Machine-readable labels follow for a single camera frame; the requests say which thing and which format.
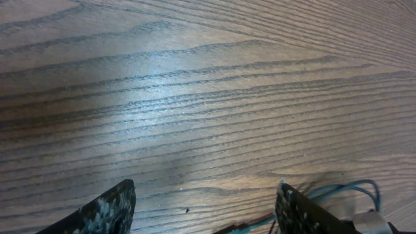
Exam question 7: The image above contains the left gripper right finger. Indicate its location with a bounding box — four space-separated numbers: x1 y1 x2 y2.
275 181 357 234

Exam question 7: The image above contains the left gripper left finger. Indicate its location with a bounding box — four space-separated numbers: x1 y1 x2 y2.
36 179 136 234

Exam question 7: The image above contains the black USB cable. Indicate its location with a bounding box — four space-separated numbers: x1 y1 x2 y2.
213 179 404 234

